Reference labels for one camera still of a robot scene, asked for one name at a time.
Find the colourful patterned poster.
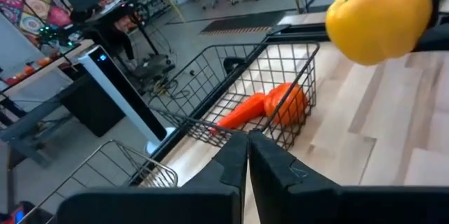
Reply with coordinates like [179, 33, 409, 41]
[0, 0, 74, 39]

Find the copper wire basket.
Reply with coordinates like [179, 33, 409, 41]
[20, 138, 179, 224]

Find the black mat with hazard edge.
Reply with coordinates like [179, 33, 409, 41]
[200, 10, 287, 36]

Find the black wire basket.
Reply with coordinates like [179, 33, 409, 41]
[147, 41, 321, 151]

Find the red and black power station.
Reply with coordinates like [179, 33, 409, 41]
[0, 201, 36, 224]

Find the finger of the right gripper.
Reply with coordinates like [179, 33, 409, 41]
[413, 0, 449, 52]

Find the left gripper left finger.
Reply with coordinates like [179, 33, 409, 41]
[55, 131, 249, 224]

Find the orange carrot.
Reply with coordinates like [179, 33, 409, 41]
[210, 92, 267, 136]

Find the yellow bell pepper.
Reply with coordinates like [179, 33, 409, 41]
[325, 0, 433, 67]

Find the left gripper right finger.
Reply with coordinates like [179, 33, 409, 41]
[248, 129, 449, 224]

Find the ribbed orange-red tomato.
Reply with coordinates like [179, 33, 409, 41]
[263, 82, 309, 126]

